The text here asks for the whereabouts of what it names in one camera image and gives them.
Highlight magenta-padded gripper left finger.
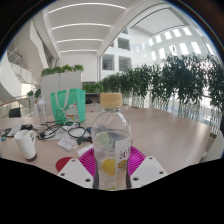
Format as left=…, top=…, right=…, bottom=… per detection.
left=57, top=147, right=98, bottom=190

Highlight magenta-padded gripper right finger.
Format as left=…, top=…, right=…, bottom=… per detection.
left=127, top=145, right=169, bottom=190

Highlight clear bottle with beige cap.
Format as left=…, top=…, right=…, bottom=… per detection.
left=90, top=92, right=133, bottom=191

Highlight clear plastic packet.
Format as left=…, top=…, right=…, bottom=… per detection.
left=77, top=143, right=94, bottom=158

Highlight white paper card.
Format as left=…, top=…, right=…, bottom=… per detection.
left=57, top=137, right=78, bottom=152

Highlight white mug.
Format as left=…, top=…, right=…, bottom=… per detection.
left=13, top=129, right=38, bottom=163

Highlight green tote bag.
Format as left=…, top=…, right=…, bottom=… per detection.
left=49, top=88, right=87, bottom=126

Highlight clear shaker bottle white lid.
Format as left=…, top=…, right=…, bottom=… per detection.
left=35, top=95, right=48, bottom=125

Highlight white chair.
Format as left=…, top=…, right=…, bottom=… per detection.
left=199, top=131, right=224, bottom=164

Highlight open booklet with papers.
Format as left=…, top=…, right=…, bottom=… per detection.
left=4, top=120, right=25, bottom=138

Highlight black chair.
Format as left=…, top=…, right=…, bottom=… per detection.
left=8, top=107, right=23, bottom=119

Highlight small green potted plants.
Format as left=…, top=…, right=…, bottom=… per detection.
left=26, top=88, right=42, bottom=101

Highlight white planter cabinet with greenery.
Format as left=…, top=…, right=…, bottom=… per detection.
left=40, top=64, right=85, bottom=101

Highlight row of green potted trees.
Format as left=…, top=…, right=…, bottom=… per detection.
left=99, top=53, right=224, bottom=134

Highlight black cable bundle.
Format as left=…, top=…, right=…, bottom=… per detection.
left=37, top=120, right=93, bottom=145

